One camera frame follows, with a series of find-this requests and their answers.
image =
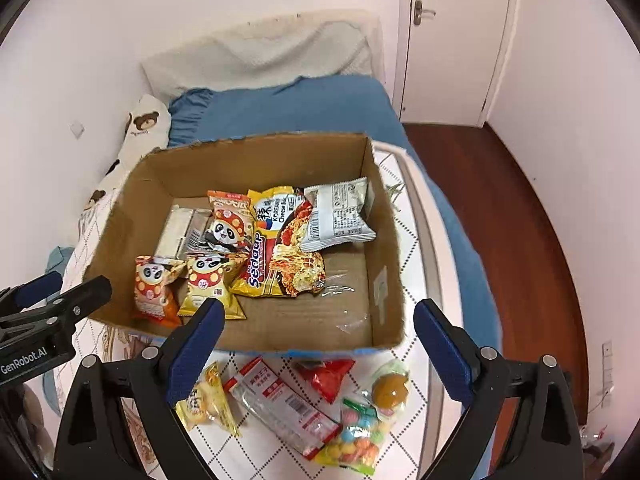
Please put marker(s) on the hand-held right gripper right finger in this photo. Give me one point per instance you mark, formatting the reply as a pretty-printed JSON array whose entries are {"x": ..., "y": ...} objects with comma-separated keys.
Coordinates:
[{"x": 445, "y": 350}]

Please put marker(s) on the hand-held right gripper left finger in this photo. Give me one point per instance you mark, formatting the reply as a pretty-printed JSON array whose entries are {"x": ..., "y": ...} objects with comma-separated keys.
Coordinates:
[{"x": 197, "y": 350}]

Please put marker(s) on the yellow panda snack packet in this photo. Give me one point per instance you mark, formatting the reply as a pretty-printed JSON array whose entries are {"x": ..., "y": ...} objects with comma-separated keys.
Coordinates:
[{"x": 210, "y": 285}]

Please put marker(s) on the white door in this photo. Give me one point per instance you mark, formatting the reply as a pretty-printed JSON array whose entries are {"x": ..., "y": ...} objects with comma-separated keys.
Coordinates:
[{"x": 460, "y": 35}]

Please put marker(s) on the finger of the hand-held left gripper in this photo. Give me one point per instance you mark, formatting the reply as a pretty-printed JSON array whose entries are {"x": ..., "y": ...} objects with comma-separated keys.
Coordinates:
[
  {"x": 80, "y": 300},
  {"x": 35, "y": 288}
]

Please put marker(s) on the white wall outlet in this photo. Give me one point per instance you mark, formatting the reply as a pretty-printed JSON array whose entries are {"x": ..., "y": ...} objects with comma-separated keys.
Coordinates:
[{"x": 607, "y": 350}]

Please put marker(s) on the yellow puff snack packet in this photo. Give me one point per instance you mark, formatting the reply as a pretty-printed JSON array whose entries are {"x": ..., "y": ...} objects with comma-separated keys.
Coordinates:
[{"x": 212, "y": 402}]

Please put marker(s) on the white diamond-pattern blanket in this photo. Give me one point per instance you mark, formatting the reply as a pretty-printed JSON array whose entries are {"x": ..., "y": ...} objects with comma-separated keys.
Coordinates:
[{"x": 405, "y": 260}]

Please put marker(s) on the long clear red-label packet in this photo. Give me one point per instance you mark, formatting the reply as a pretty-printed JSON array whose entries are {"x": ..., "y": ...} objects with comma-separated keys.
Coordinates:
[{"x": 280, "y": 400}]

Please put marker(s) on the grey-white quilted pillow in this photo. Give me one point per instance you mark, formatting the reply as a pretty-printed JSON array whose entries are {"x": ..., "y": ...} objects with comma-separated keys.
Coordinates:
[{"x": 275, "y": 50}]

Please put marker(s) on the orange panda snack packet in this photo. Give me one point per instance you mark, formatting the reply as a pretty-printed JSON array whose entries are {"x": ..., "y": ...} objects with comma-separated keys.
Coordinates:
[
  {"x": 230, "y": 225},
  {"x": 152, "y": 290}
]

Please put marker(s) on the grey-white snack packet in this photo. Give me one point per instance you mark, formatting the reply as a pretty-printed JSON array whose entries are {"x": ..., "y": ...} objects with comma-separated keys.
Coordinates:
[{"x": 340, "y": 215}]

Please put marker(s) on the yellow noodle packet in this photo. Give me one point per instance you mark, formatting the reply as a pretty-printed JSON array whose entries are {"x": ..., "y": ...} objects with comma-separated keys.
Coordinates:
[{"x": 290, "y": 260}]

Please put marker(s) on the colourful candy bag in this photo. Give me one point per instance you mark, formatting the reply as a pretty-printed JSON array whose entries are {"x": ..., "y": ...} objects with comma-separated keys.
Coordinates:
[{"x": 355, "y": 440}]

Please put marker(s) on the light blue pillow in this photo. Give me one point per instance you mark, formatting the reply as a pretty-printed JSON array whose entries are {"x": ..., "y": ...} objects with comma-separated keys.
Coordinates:
[{"x": 60, "y": 260}]

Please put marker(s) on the red triangular snack packet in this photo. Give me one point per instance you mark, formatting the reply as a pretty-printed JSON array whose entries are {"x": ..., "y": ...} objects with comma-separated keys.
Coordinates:
[{"x": 325, "y": 377}]

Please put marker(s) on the cardboard box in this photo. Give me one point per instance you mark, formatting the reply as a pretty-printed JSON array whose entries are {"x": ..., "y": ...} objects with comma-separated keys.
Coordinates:
[{"x": 325, "y": 280}]

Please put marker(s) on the blue bed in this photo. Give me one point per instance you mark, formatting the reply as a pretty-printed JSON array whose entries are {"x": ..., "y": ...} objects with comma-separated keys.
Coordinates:
[{"x": 300, "y": 105}]

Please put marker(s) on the clear white wafer packet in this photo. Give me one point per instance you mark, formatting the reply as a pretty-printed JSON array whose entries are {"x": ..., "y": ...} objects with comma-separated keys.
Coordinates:
[{"x": 175, "y": 230}]

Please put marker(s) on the bear print pillow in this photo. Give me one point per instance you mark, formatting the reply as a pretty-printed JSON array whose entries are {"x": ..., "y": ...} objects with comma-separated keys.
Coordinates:
[{"x": 145, "y": 120}]

